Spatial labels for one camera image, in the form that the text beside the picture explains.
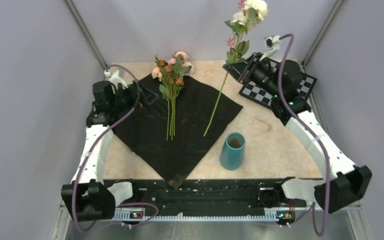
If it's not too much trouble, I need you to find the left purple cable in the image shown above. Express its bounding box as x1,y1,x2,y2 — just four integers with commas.
71,64,160,233

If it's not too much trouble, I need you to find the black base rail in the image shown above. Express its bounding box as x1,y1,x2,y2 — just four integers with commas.
107,178,315,218

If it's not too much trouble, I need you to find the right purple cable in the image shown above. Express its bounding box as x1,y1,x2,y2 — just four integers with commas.
276,33,332,237

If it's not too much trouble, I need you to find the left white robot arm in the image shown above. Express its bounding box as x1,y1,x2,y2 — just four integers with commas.
60,80,159,222

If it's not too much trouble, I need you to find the teal ceramic vase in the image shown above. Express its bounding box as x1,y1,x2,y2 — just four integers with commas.
219,132,246,171

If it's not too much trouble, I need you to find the purple cable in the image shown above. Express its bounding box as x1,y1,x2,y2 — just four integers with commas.
71,64,160,233
276,33,332,237

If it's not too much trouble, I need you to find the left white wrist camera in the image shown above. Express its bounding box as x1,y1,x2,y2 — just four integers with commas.
104,69,128,90

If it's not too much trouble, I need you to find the pink flower stems bunch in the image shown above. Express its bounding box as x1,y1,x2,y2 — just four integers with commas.
150,50,195,142

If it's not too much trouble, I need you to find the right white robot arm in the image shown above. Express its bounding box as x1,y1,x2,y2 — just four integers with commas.
223,52,372,214

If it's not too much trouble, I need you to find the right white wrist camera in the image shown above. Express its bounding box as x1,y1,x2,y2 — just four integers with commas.
259,35,281,61

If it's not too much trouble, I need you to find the orange rose stem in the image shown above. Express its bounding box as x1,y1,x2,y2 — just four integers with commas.
155,56,186,142

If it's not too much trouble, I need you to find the black wrapping sheet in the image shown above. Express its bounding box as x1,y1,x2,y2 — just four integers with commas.
113,76,243,189

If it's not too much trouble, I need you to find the white flower stem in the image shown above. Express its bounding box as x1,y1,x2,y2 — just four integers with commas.
203,0,269,137

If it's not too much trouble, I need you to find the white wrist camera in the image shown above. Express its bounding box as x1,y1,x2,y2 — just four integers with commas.
104,69,128,90
259,35,281,61

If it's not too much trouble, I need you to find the black white checkerboard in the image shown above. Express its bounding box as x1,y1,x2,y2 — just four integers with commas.
238,57,318,110

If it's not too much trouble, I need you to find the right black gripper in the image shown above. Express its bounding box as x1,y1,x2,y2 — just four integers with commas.
223,52,282,99

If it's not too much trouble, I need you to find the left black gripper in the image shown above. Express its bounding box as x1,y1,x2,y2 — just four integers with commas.
111,79,159,113

